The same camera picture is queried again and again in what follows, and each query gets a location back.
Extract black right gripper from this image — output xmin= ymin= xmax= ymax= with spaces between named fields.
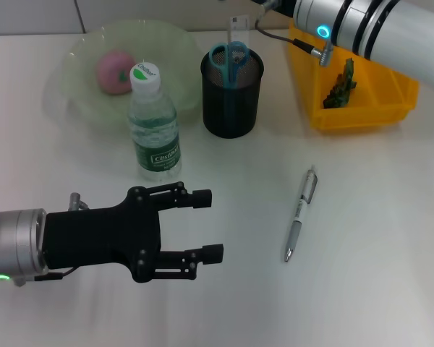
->
xmin=276 ymin=0 xmax=296 ymax=17

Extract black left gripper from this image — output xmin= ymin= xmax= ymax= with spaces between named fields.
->
xmin=43 ymin=181 xmax=225 ymax=283

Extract clear plastic ruler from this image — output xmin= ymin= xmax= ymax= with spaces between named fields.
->
xmin=227 ymin=14 xmax=252 ymax=55

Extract blue handled scissors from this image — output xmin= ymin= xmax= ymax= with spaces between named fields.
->
xmin=208 ymin=40 xmax=250 ymax=129

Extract clear water bottle green label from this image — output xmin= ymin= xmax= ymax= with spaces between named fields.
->
xmin=127 ymin=61 xmax=184 ymax=182

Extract grey and white pen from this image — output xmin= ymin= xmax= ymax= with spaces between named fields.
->
xmin=284 ymin=165 xmax=319 ymax=264

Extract green plastic wrapper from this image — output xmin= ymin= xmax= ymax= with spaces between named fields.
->
xmin=322 ymin=57 xmax=358 ymax=109

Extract black mesh pen cup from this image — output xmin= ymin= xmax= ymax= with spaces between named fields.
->
xmin=200 ymin=48 xmax=265 ymax=139

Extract green glass fruit plate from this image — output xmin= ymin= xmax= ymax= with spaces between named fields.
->
xmin=43 ymin=20 xmax=200 ymax=127

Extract pink peach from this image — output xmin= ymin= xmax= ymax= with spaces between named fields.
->
xmin=95 ymin=50 xmax=137 ymax=95

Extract yellow plastic storage bin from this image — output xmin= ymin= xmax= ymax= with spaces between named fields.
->
xmin=287 ymin=17 xmax=420 ymax=132

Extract grey right gripper cable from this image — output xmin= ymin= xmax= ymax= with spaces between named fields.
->
xmin=253 ymin=0 xmax=336 ymax=68

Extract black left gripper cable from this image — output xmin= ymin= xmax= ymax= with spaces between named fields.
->
xmin=12 ymin=192 xmax=91 ymax=288

